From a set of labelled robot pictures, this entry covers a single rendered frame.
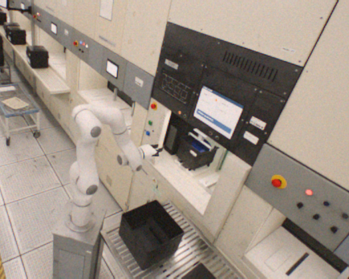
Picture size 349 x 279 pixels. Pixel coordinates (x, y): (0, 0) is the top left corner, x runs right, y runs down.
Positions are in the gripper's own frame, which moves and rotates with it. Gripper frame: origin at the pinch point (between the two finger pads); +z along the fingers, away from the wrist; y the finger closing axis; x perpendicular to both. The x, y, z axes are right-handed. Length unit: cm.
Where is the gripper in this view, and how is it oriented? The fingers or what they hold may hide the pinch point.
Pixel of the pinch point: (157, 148)
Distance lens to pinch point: 177.5
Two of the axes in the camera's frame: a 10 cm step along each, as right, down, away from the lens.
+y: 5.5, 4.8, -6.8
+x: 1.5, -8.6, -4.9
